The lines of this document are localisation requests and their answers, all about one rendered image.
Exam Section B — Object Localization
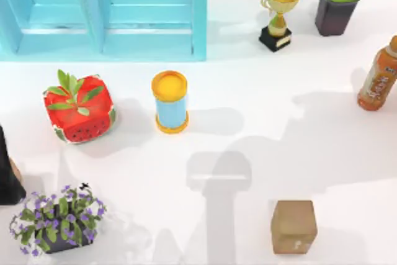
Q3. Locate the orange drink bottle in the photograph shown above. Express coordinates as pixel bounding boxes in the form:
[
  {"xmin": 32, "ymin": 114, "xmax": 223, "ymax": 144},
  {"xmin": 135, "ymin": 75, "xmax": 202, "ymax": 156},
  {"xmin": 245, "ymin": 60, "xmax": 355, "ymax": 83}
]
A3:
[{"xmin": 357, "ymin": 35, "xmax": 397, "ymax": 112}]

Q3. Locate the purple flower plant pot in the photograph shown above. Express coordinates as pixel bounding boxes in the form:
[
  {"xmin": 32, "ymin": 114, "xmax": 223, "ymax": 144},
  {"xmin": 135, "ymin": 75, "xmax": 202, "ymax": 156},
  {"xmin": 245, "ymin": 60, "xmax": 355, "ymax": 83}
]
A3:
[{"xmin": 9, "ymin": 182, "xmax": 108, "ymax": 257}]

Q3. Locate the brown cardboard box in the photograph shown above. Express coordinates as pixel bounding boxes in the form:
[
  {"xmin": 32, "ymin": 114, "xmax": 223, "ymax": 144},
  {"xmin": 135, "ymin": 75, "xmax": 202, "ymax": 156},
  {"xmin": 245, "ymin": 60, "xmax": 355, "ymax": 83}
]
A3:
[{"xmin": 270, "ymin": 200, "xmax": 318, "ymax": 255}]

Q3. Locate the blue and yellow can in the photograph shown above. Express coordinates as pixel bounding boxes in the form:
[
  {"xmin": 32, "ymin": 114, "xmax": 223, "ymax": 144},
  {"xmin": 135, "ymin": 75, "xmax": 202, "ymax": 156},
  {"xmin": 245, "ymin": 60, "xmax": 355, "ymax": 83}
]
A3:
[{"xmin": 151, "ymin": 70, "xmax": 189, "ymax": 135}]

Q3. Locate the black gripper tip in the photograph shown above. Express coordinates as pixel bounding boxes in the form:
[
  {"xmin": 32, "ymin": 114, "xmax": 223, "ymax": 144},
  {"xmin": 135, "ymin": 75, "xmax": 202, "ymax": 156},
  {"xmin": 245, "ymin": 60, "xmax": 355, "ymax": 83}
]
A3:
[{"xmin": 0, "ymin": 125, "xmax": 27, "ymax": 206}]

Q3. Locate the gold trophy with black base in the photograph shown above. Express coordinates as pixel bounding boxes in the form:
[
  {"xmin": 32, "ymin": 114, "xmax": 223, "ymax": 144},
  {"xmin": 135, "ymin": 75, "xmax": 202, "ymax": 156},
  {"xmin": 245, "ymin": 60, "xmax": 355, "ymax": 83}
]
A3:
[{"xmin": 259, "ymin": 0, "xmax": 308, "ymax": 53}]

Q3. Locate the watermelon-patterned plant pot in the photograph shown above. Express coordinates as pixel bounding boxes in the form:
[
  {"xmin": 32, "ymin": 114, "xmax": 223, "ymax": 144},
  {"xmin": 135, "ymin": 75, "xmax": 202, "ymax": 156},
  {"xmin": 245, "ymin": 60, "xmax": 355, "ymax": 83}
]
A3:
[{"xmin": 42, "ymin": 69, "xmax": 117, "ymax": 145}]

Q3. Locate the light blue rack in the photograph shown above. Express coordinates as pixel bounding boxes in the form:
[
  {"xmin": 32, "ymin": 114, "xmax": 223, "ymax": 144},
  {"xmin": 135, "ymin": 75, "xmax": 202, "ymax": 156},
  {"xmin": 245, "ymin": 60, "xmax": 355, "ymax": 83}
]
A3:
[{"xmin": 0, "ymin": 0, "xmax": 208, "ymax": 63}]

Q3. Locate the dark pot with green succulent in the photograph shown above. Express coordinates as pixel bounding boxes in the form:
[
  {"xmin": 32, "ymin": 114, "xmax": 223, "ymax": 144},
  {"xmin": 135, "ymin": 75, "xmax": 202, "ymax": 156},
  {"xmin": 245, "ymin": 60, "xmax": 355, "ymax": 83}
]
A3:
[{"xmin": 314, "ymin": 0, "xmax": 367, "ymax": 37}]

